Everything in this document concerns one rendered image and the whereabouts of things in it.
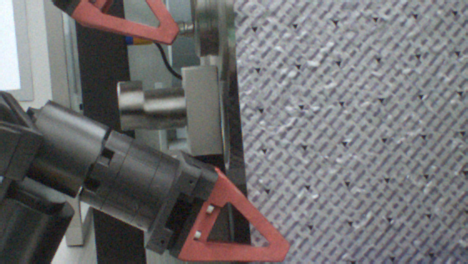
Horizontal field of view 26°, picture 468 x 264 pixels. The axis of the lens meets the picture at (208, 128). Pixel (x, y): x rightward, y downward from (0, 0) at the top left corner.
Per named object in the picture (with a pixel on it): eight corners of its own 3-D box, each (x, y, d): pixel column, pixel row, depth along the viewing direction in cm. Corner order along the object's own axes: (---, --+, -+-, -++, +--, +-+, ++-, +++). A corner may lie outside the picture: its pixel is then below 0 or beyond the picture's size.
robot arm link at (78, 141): (27, 100, 69) (41, 87, 74) (-13, 188, 70) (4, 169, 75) (119, 143, 69) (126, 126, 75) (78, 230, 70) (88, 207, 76)
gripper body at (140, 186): (169, 260, 68) (68, 215, 67) (165, 234, 78) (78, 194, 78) (210, 174, 68) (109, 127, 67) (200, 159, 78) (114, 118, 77)
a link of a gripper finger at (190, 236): (270, 302, 71) (150, 247, 71) (259, 280, 78) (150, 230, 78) (312, 215, 71) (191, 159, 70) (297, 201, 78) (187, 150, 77)
